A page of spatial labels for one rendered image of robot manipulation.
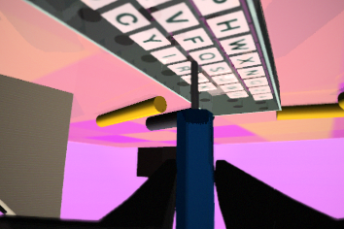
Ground blue stylus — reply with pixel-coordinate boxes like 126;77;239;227
175;60;216;229

